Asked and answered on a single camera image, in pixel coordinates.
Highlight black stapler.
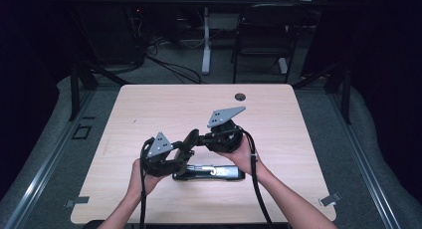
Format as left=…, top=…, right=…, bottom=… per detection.
left=171, top=127, right=247, bottom=182

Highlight person's dark clothing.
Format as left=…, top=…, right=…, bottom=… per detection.
left=82, top=219, right=111, bottom=229

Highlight white desk leg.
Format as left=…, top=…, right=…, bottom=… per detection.
left=201, top=7, right=213, bottom=76
left=278, top=57, right=289, bottom=75

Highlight person's left hand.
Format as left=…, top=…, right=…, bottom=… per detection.
left=126, top=157, right=167, bottom=201

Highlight grey tape strip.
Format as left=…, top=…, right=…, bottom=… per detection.
left=318, top=191, right=343, bottom=208
left=64, top=195, right=91, bottom=209

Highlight black metal stand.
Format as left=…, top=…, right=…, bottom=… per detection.
left=292, top=60, right=352, bottom=125
left=68, top=60, right=131, bottom=121

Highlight black floor cables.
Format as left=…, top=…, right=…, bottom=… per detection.
left=145, top=54, right=203, bottom=85

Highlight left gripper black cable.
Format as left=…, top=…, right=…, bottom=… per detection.
left=138, top=137, right=156, bottom=229

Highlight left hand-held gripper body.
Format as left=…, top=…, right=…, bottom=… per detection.
left=141, top=131, right=182, bottom=178

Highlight person's right hand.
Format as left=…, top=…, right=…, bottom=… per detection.
left=215, top=134, right=267, bottom=177

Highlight black folding chair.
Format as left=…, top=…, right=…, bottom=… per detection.
left=231, top=3, right=308, bottom=85

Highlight metal floor rail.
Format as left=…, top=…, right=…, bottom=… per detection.
left=3, top=89, right=98, bottom=229
left=327, top=89, right=403, bottom=229

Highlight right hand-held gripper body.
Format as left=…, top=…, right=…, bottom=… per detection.
left=206, top=106, right=248, bottom=154

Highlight dark computer tower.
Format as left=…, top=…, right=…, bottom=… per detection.
left=83, top=3, right=147, bottom=66

